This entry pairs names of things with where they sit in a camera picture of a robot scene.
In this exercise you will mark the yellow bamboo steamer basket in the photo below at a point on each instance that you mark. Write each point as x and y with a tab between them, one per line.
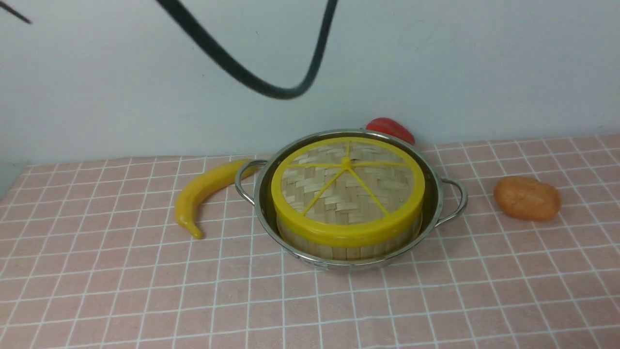
351	242

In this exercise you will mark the orange-brown plastic potato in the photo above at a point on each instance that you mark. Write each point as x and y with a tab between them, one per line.
528	199

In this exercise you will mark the yellow bamboo steamer lid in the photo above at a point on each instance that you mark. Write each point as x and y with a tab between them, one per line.
347	180

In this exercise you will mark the yellow plastic banana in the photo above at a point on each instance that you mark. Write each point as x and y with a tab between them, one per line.
192	196

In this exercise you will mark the pink checkered tablecloth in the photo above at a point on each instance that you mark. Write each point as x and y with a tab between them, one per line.
91	258

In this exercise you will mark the stainless steel pot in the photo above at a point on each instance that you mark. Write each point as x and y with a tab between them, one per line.
444	198

